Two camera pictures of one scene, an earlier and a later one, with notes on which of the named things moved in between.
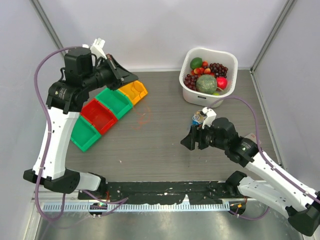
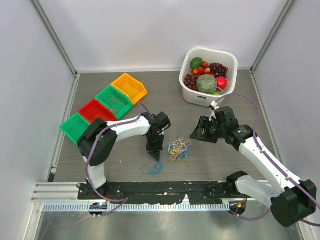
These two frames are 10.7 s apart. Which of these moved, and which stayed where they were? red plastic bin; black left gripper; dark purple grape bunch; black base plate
Moved: black left gripper
Stayed: dark purple grape bunch; black base plate; red plastic bin
